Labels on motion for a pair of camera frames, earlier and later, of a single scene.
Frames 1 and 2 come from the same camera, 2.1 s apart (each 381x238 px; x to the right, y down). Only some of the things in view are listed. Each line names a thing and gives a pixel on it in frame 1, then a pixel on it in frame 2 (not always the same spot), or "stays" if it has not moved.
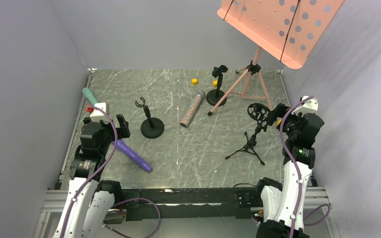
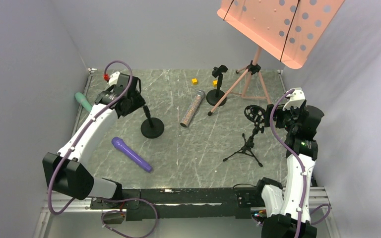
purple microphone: (132, 156) stays
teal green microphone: (88, 94) to (83, 101)
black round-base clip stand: (153, 127) stays
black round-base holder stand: (214, 96) stays
